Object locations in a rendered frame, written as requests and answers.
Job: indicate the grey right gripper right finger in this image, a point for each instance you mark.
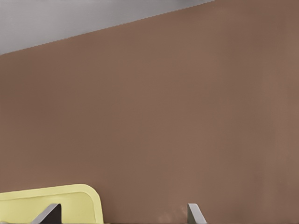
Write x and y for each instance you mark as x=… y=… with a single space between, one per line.
x=195 y=214

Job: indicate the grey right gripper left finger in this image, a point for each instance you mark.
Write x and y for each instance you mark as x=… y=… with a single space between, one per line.
x=49 y=214

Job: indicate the pale yellow tray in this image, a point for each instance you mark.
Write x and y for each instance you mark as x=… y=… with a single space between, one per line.
x=77 y=200

